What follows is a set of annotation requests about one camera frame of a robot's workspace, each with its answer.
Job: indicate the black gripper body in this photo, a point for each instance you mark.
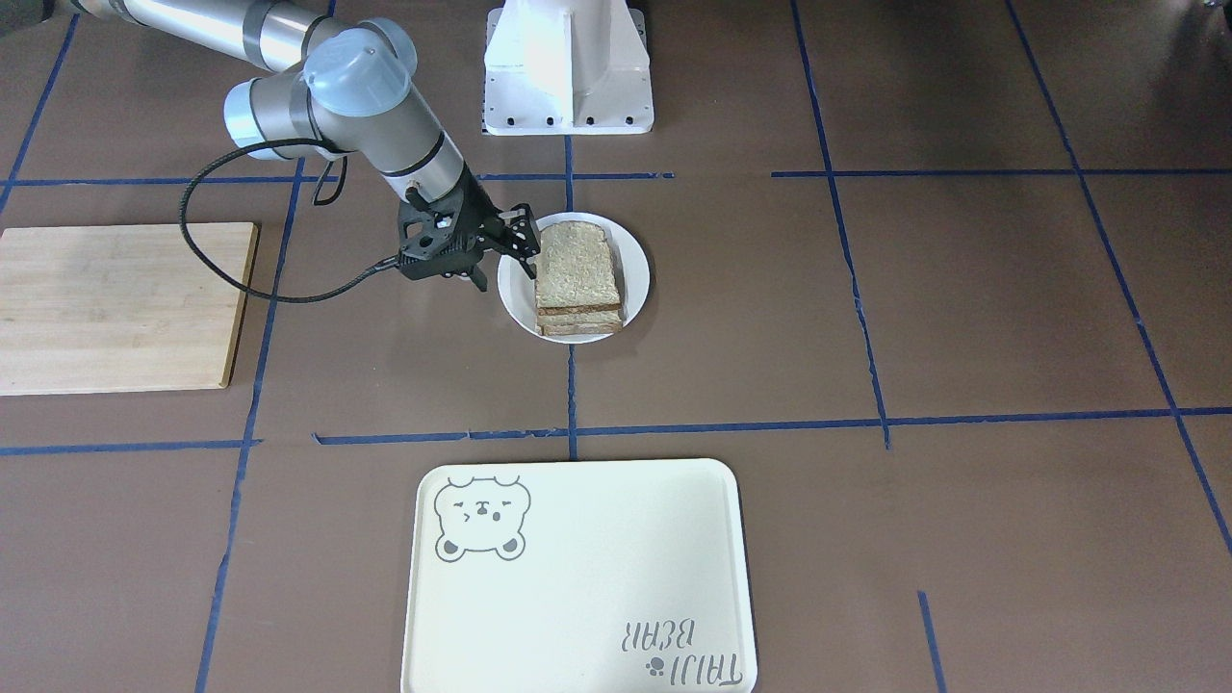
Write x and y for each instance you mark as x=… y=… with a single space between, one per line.
x=478 y=218

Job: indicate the white post base plate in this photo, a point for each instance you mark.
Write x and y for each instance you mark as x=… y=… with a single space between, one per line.
x=567 y=68

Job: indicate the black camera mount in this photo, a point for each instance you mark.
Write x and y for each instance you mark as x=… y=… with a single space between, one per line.
x=455 y=260

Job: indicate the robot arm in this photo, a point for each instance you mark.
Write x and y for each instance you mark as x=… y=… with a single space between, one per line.
x=338 y=90

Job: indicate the bread slice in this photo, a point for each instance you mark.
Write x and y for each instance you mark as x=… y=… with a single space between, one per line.
x=576 y=278
x=582 y=325

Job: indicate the bamboo cutting board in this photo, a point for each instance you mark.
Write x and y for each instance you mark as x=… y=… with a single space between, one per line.
x=90 y=309

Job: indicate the cream bear tray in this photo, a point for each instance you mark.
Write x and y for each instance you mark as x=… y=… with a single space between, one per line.
x=579 y=576

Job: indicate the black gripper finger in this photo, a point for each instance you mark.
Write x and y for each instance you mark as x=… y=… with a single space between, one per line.
x=477 y=276
x=524 y=246

